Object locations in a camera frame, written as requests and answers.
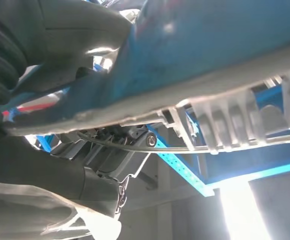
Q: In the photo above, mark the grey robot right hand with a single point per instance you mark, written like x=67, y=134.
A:
x=47, y=172

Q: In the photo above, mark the blue metal shelf rack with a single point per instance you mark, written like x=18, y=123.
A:
x=182, y=169

